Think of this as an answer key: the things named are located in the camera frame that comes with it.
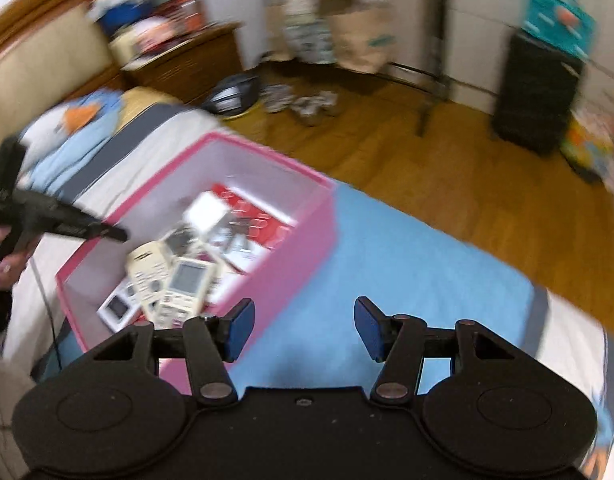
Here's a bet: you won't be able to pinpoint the patterned slipper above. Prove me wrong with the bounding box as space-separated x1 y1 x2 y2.
292 90 338 126
260 83 296 114

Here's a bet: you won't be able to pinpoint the person's left hand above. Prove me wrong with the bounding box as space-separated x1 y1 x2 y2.
0 224 30 291

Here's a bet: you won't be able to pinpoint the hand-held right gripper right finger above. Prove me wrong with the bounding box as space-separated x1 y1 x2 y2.
353 296 517 405

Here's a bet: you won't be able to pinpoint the grey white printed blanket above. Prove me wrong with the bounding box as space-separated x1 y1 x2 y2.
0 87 614 480

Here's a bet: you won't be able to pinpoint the light blue clothes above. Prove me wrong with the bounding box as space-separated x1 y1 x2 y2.
27 88 126 191

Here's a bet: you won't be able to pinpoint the colourful gift box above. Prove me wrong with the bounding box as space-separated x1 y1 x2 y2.
560 109 614 184

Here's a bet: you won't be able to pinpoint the blue bag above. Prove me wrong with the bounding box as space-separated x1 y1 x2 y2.
98 2 153 36

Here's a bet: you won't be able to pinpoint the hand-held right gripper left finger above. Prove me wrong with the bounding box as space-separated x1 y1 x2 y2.
93 297 256 407

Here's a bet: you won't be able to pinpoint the wooden padded headboard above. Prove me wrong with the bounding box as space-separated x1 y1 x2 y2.
0 0 126 162

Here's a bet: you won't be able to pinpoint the black clothes rack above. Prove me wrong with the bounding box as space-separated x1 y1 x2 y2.
387 0 451 137

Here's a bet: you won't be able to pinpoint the grey patterned bag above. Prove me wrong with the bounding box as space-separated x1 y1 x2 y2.
284 15 333 62

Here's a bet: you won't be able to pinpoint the slim white remote control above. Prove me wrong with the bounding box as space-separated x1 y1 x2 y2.
127 241 176 319

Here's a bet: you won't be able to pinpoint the pink cardboard box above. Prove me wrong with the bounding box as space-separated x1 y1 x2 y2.
54 132 338 397

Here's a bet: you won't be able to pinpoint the wooden nightstand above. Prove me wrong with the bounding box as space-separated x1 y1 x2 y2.
121 22 243 104

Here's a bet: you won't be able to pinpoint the beige wardrobe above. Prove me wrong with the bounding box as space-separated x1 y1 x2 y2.
446 0 614 117

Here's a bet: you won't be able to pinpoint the black trash bag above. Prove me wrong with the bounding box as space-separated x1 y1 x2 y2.
207 72 263 121

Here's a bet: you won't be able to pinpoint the white rectangular adapter box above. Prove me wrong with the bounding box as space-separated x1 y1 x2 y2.
184 192 228 234

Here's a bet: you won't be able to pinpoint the brown paper bag green print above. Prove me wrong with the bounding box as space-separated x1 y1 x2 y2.
327 0 396 74

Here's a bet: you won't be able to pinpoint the red printed bag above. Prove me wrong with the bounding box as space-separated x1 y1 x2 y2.
211 184 299 275

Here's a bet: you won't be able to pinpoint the black suitcase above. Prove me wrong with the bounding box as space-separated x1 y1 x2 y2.
491 30 586 157

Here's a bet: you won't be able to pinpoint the pink tissue box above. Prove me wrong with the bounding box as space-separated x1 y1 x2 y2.
132 17 179 54

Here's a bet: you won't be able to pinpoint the black cable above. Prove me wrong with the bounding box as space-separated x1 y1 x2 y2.
29 254 64 367

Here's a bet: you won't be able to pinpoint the white power bank underneath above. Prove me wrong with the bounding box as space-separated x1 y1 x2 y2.
97 282 143 334

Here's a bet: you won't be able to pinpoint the teal felt handbag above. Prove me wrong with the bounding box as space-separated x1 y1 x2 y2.
521 0 598 57

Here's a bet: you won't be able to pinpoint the cream air conditioner remote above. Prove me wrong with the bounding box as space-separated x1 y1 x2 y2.
154 257 218 329

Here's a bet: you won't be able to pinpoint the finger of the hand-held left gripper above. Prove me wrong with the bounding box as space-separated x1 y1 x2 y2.
51 199 129 244

